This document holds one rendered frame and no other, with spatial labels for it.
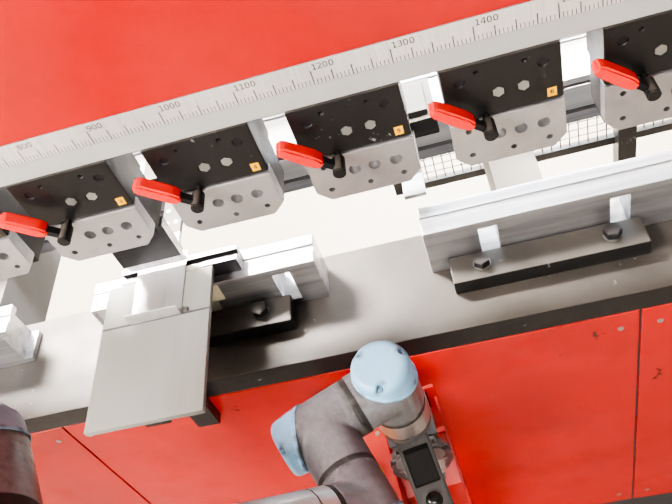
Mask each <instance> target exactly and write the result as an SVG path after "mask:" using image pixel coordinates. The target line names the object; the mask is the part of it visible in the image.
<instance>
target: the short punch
mask: <svg viewBox="0 0 672 504"><path fill-rule="evenodd" d="M112 254H113V256H114V257H115V258H116V259H117V261H118V262H119V263H120V265H121V266H122V267H123V268H124V269H125V268H127V269H128V270H129V271H130V272H131V273H133V272H137V271H141V270H145V269H150V268H154V267H158V266H162V265H167V264H171V263H175V262H179V261H184V260H188V258H187V257H186V255H185V254H184V252H183V246H182V244H181V243H180V241H179V240H178V238H177V237H176V235H175V234H174V232H173V231H172V229H171V228H170V226H169V224H168V223H167V221H166V220H165V218H164V217H163V216H160V221H159V228H158V232H155V233H154V235H153V236H152V238H151V240H150V242H149V244H147V245H143V246H139V247H135V248H131V249H127V250H123V251H118V252H114V253H112Z"/></svg>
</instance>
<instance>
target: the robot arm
mask: <svg viewBox="0 0 672 504"><path fill-rule="evenodd" d="M350 371H351V372H350V373H348V374H347V375H345V376H344V377H342V379H340V380H339V381H337V382H335V383H334V384H332V385H330V386H329V387H327V388H326V389H324V390H322V391H321V392H319V393H318V394H316V395H314V396H313V397H311V398H310V399H308V400H306V401H305V402H303V403H302V404H297V405H296V406H294V408H293V409H291V410H290V411H288V412H287V413H285V414H284V415H282V416H281V417H280V418H279V419H278V420H276V421H275V422H274V423H273V424H272V427H271V435H272V438H273V440H274V443H275V445H276V447H277V449H278V450H279V452H280V454H281V456H282V457H283V459H284V461H285V462H286V464H287V465H288V467H289V468H290V470H291V471H292V472H293V473H294V474H295V475H296V476H303V475H304V474H306V473H310V474H311V476H312V478H313V480H314V482H315V484H316V486H317V487H313V488H308V489H303V490H298V491H293V492H288V493H284V494H279V495H274V496H269V497H264V498H259V499H255V500H250V501H245V502H240V503H235V504H404V502H403V501H402V500H400V499H399V497H398V496H397V494H396V493H395V491H394V489H393V488H392V486H391V484H390V483H389V481H388V479H387V478H386V476H385V474H384V473H383V471H382V469H381V468H380V466H379V464H378V463H377V461H376V459H375V458H374V456H373V454H372V453H371V451H370V449H369V448H368V446H367V444H366V443H365V441H364V439H363V437H365V436H366V435H368V434H369V433H371V432H373V431H374V429H376V428H378V427H379V429H380V430H381V431H382V432H383V434H384V435H385V436H386V437H387V439H388V442H389V446H390V448H391V449H392V448H393V450H392V452H393V453H392V454H390V455H391V459H392V460H390V461H389V463H390V466H391V468H392V470H393V473H394V475H395V476H397V477H400V478H402V479H405V480H409V482H410V485H411V487H412V490H413V493H414V495H415V498H416V501H417V503H418V504H454V502H453V499H452V497H451V494H450V491H449V489H448V486H447V483H446V481H445V478H444V476H443V472H444V471H445V470H446V468H448V467H449V465H450V464H451V462H452V460H453V454H452V451H451V447H450V445H449V444H448V443H443V440H442V438H440V437H439V436H438V435H437V434H438V432H437V429H436V426H435V423H434V422H435V421H434V418H433V414H432V411H431V408H430V405H429V403H428V400H427V397H426V395H425V392H424V390H423V388H422V386H421V383H420V381H419V378H418V372H417V369H416V367H415V365H414V363H413V362H412V361H411V360H410V358H409V356H408V354H407V352H406V351H405V350H404V349H403V348H402V347H400V346H399V345H397V344H395V343H393V342H390V341H375V342H371V343H369V344H367V345H365V346H363V347H362V348H361V349H360V350H359V351H358V352H357V354H356V355H355V357H354V358H353V360H352V363H351V368H350ZM31 441H32V436H31V434H30V432H29V431H28V430H27V427H26V423H25V420H24V418H23V417H22V415H21V414H20V413H19V412H18V411H17V410H15V409H14V408H11V407H8V406H7V405H6V404H3V403H0V504H43V500H42V495H41V490H40V486H39V481H38V476H37V472H36V467H35V462H34V457H33V453H32V448H31Z"/></svg>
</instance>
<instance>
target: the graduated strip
mask: <svg viewBox="0 0 672 504"><path fill-rule="evenodd" d="M622 1H625V0H535V1H532V2H528V3H524V4H521V5H517V6H513V7H510V8H506V9H502V10H499V11H495V12H492V13H488V14H484V15H481V16H477V17H473V18H470V19H466V20H462V21H459V22H455V23H451V24H448V25H444V26H441V27H437V28H433V29H430V30H426V31H422V32H419V33H415V34H411V35H408V36H404V37H401V38H397V39H393V40H390V41H386V42H382V43H379V44H375V45H371V46H368V47H364V48H360V49H357V50H353V51H350V52H346V53H342V54H339V55H335V56H331V57H328V58H324V59H320V60H317V61H313V62H310V63H306V64H302V65H299V66H295V67H291V68H288V69H284V70H280V71H277V72H273V73H269V74H266V75H262V76H259V77H255V78H251V79H248V80H244V81H240V82H237V83H233V84H229V85H226V86H222V87H219V88H215V89H211V90H208V91H204V92H200V93H197V94H193V95H189V96H186V97H182V98H178V99H175V100H171V101H168V102H164V103H160V104H157V105H153V106H149V107H146V108H142V109H138V110H135V111H131V112H128V113H124V114H120V115H117V116H113V117H109V118H106V119H102V120H98V121H95V122H91V123H87V124H84V125H80V126H77V127H73V128H69V129H66V130H62V131H58V132H55V133H51V134H47V135H44V136H40V137H37V138H33V139H29V140H26V141H22V142H18V143H15V144H11V145H7V146H4V147H0V169H2V168H6V167H9V166H13V165H17V164H21V163H24V162H28V161H32V160H35V159H39V158H43V157H46V156H50V155H54V154H58V153H61V152H65V151H69V150H72V149H76V148H80V147H84V146H87V145H91V144H95V143H98V142H102V141H106V140H110V139H113V138H117V137H121V136H124V135H128V134H132V133H136V132H139V131H143V130H147V129H150V128H154V127H158V126H162V125H165V124H169V123H173V122H176V121H180V120H184V119H187V118H191V117H195V116H199V115H202V114H206V113H210V112H213V111H217V110H221V109H225V108H228V107H232V106H236V105H239V104H243V103H247V102H251V101H254V100H258V99H262V98H265V97H269V96H273V95H277V94H280V93H284V92H288V91H291V90H295V89H299V88H303V87H306V86H310V85H314V84H317V83H321V82H325V81H328V80H332V79H336V78H340V77H343V76H347V75H351V74H354V73H358V72H362V71H366V70H369V69H373V68H377V67H380V66H384V65H388V64H392V63H395V62H399V61H403V60H406V59H410V58H414V57H418V56H421V55H425V54H429V53H432V52H436V51H440V50H444V49H447V48H451V47H455V46H458V45H462V44H466V43H469V42H473V41H477V40H481V39H484V38H488V37H492V36H495V35H499V34H503V33H507V32H510V31H514V30H518V29H521V28H525V27H529V26H533V25H536V24H540V23H544V22H547V21H551V20H555V19H559V18H562V17H566V16H570V15H573V14H577V13H581V12H585V11H588V10H592V9H596V8H599V7H603V6H607V5H610V4H614V3H618V2H622Z"/></svg>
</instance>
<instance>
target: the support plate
mask: <svg viewBox="0 0 672 504"><path fill-rule="evenodd" d="M213 282H214V267H213V266H212V265H210V266H206V267H202V268H197V269H193V270H189V271H185V281H184V291H183V301H182V311H181V312H186V309H187V307H189V311H190V310H195V309H199V308H204V307H208V306H210V308H208V309H204V310H200V311H195V312H191V313H186V314H182V315H177V316H173V317H168V318H164V319H159V320H155V321H150V322H146V323H142V324H137V325H133V326H128V327H124V328H119V329H115V330H110V331H106V332H102V336H101V341H100V347H99V352H98V358H97V363H96V369H95V374H94V380H93V385H92V391H91V396H90V402H89V407H88V413H87V418H86V424H85V429H84V434H85V435H86V436H87V437H88V436H93V435H98V434H103V433H108V432H113V431H118V430H123V429H128V428H133V427H138V426H143V425H148V424H153V423H158V422H163V421H168V420H173V419H178V418H183V417H188V416H193V415H198V414H203V413H205V407H206V392H207V376H208V361H209V345H210V329H211V314H212V298H213ZM135 289H136V283H133V284H129V285H125V286H121V287H116V288H112V289H110V291H109V297H108V302H107V308H106V313H105V319H104V324H103V330H106V329H110V328H115V327H119V326H123V325H128V324H130V323H129V322H128V321H127V320H126V319H125V317H124V316H126V315H130V314H132V308H133V302H134V296H135Z"/></svg>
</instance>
